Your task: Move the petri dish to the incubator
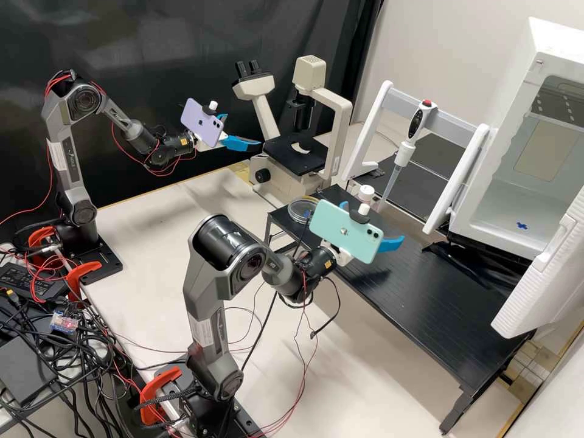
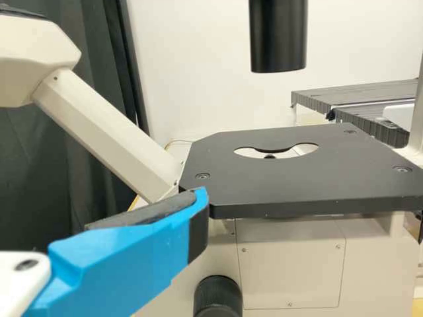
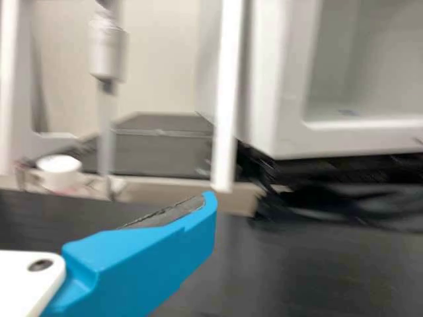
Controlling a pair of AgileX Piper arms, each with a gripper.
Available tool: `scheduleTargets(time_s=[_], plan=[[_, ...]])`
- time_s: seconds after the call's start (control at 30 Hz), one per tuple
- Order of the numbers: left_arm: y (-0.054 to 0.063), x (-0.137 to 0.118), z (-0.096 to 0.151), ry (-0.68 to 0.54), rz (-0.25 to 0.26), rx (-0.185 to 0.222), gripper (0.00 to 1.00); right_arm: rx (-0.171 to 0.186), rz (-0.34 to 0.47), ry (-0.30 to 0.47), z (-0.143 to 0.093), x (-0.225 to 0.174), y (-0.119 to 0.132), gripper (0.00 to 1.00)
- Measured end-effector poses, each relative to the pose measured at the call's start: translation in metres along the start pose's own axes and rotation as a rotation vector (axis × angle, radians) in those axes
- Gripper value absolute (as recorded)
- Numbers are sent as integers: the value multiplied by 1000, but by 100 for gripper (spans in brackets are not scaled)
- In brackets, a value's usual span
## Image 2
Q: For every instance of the cream microscope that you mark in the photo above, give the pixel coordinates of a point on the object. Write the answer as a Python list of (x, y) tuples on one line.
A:
[(297, 264)]

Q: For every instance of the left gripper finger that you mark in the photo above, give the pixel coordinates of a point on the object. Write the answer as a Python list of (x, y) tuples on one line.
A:
[(125, 251)]

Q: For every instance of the black platform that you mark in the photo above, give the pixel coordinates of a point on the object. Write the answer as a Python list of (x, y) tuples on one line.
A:
[(363, 120), (347, 94)]

